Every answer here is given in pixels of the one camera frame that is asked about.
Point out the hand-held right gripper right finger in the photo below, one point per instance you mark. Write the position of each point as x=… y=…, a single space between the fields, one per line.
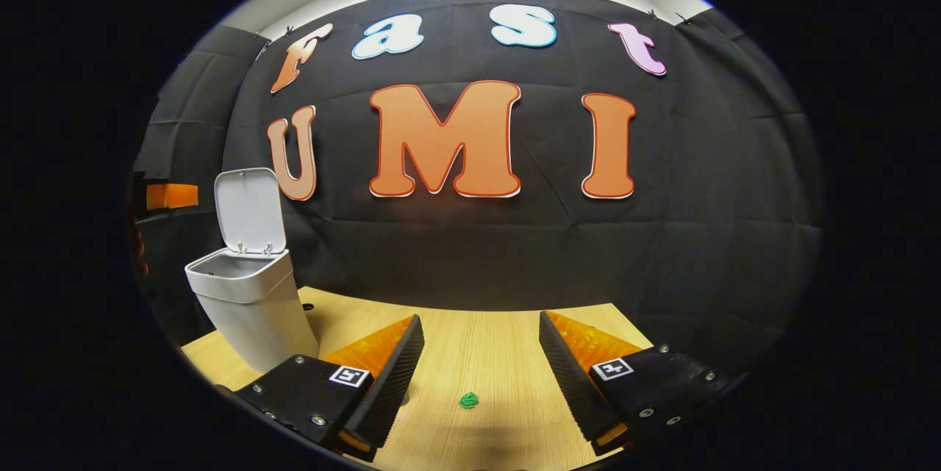
x=566 y=383

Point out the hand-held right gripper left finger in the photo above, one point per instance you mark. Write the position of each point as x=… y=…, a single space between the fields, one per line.
x=393 y=383

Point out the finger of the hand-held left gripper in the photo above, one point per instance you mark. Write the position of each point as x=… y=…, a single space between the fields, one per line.
x=173 y=196

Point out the green paper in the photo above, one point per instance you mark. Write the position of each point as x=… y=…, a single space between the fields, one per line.
x=469 y=400

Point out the white desktop garbage bin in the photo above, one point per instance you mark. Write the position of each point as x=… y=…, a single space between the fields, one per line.
x=250 y=302

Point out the wooden desktop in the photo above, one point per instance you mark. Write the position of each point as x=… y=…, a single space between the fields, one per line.
x=478 y=353

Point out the black backdrop cloth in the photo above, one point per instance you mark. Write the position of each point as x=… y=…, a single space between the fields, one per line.
x=478 y=258

